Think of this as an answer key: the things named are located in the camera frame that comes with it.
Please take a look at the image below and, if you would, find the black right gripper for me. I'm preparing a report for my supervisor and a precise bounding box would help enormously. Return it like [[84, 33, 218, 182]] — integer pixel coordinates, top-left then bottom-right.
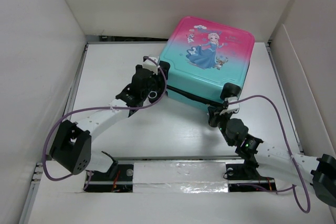
[[206, 106, 234, 147]]

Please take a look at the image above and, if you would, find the pink and teal suitcase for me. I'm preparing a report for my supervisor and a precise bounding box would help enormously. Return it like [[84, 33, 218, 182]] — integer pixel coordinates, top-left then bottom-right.
[[159, 16, 255, 111]]

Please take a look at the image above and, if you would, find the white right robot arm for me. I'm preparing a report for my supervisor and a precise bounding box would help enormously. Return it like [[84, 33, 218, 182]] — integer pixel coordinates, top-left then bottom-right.
[[208, 106, 335, 207]]

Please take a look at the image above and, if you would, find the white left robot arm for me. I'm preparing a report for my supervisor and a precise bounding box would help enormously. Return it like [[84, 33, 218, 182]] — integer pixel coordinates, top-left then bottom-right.
[[49, 65, 166, 180]]

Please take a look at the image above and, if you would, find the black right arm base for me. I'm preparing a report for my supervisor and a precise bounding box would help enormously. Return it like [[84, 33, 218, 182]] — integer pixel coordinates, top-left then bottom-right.
[[223, 163, 277, 193]]

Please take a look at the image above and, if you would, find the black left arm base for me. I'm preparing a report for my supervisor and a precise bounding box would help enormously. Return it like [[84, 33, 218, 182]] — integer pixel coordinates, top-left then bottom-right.
[[83, 152, 134, 193]]

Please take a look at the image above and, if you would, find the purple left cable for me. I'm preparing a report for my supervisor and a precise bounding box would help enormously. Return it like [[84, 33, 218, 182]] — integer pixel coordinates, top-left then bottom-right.
[[41, 56, 169, 190]]

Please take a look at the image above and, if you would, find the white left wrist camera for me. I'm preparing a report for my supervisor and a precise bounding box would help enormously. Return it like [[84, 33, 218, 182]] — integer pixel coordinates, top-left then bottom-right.
[[142, 56, 160, 75]]

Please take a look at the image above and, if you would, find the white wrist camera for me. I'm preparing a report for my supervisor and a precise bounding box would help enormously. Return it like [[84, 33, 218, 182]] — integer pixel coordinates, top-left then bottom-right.
[[220, 97, 239, 115], [142, 56, 160, 75]]

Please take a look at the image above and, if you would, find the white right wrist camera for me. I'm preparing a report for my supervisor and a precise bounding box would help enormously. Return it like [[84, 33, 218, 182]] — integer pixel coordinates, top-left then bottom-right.
[[220, 97, 239, 115]]

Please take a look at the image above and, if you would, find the aluminium rail frame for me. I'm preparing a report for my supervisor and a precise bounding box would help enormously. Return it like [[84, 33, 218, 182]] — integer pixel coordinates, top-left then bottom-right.
[[28, 42, 333, 223]]

